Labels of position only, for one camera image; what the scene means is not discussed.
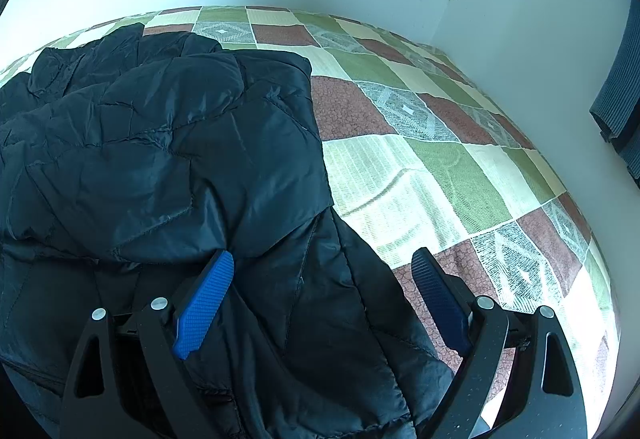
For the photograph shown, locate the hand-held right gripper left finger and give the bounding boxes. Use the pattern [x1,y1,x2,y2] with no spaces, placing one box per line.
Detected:
[60,250,235,439]

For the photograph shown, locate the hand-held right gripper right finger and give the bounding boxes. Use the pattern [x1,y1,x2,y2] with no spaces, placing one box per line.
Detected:
[411,248,589,439]

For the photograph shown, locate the black puffer jacket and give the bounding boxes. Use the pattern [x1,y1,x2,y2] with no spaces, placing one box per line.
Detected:
[0,26,468,439]

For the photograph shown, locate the patchwork checkered bedspread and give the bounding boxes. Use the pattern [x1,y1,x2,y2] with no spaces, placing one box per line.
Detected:
[0,5,624,439]

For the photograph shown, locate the blue ribbed curtain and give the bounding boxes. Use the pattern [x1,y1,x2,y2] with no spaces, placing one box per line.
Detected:
[589,0,640,180]

